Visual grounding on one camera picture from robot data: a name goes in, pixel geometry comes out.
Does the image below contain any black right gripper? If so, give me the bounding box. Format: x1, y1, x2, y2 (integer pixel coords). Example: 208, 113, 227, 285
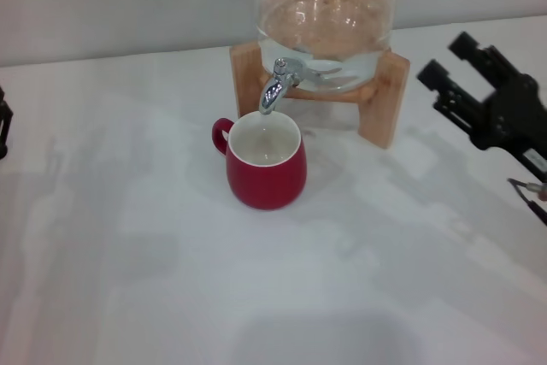
416, 31, 547, 169

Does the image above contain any red ceramic cup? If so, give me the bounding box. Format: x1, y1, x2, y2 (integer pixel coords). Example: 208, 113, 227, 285
211, 111, 308, 211

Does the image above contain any silver metal faucet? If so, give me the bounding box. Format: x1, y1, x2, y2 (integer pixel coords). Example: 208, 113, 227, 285
259, 56, 325, 116

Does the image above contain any glass water dispenser jar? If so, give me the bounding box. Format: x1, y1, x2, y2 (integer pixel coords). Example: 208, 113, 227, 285
255, 0, 394, 95

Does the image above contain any wooden dispenser stand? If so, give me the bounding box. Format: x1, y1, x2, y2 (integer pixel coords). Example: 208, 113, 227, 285
229, 42, 411, 151

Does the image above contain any black cable with silver connector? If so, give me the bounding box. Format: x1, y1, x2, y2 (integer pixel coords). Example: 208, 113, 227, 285
507, 177, 547, 227

